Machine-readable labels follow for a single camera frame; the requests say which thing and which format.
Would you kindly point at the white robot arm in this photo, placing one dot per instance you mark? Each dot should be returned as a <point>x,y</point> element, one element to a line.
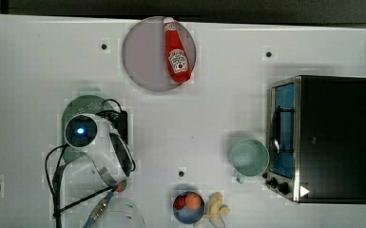
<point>102,161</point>

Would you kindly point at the red ketchup bottle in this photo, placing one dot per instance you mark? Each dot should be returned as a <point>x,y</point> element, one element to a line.
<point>176,57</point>

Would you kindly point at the blue bowl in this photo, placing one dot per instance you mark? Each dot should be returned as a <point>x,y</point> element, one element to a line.
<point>187,216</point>

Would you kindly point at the black toaster oven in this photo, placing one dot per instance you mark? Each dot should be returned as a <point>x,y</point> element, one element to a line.
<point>317,139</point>

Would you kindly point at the toy orange fruit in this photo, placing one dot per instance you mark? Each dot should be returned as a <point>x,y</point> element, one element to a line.
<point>193,201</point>

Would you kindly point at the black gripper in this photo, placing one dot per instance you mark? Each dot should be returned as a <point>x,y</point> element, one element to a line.
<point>119,122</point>

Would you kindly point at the round grey plate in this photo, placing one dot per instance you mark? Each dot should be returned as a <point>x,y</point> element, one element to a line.
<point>144,55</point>

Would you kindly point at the light green mug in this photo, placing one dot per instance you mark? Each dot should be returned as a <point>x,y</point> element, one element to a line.
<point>249,158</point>

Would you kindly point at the peeled toy banana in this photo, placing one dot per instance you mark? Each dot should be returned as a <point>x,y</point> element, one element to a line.
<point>214,211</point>

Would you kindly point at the toy red tomato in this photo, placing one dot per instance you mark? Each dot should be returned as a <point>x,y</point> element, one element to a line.
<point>179,203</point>

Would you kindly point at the red toy strawberry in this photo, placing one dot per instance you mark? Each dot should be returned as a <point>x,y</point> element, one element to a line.
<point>121,186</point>

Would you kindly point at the green plastic strainer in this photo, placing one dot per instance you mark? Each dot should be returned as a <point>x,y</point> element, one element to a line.
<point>91,104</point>

